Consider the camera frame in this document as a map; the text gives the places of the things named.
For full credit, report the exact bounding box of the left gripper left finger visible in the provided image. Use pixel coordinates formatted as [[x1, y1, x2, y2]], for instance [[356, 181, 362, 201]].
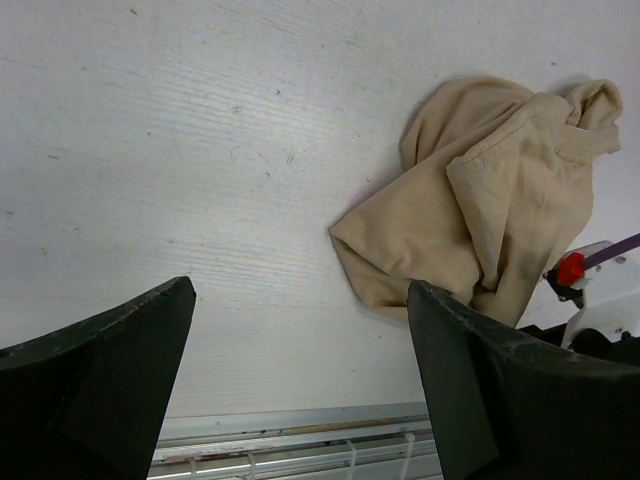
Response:
[[1, 276, 195, 479]]

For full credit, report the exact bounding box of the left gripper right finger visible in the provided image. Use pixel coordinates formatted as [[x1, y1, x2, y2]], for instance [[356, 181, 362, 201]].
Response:
[[408, 281, 639, 479]]

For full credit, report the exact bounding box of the beige t shirt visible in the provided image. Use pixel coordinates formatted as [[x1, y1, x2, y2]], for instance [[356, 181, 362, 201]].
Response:
[[330, 77, 623, 326]]

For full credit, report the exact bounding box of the aluminium rail frame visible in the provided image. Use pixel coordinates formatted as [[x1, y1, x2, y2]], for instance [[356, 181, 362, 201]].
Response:
[[148, 403, 443, 479]]

